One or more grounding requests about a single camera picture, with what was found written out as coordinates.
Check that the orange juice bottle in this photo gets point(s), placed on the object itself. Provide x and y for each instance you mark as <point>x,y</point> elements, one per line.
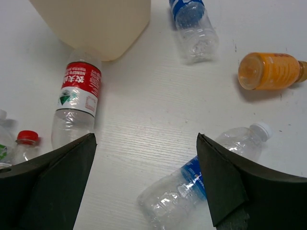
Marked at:
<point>270,71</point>

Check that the blue label bottle by bin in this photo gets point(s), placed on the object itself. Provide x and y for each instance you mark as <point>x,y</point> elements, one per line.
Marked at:
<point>197,37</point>

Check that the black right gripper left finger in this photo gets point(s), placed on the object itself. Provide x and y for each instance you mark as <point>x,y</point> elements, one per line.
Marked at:
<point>45,193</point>

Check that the green white label bottle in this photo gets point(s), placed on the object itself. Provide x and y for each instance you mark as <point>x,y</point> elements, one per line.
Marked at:
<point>7,141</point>

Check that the beige plastic bin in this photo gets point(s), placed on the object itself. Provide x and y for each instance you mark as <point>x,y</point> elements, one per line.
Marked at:
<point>108,26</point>

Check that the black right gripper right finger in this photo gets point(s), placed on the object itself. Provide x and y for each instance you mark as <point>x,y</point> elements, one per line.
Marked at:
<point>244,195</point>

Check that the crushed blue label bottle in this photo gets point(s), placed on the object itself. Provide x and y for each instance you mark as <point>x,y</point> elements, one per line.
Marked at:
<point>170,200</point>

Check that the small red cap bottle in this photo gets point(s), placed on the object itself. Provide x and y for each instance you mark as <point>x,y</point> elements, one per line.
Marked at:
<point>27,146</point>

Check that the large red label bottle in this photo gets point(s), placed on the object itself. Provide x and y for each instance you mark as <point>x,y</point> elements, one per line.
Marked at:
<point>78,97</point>

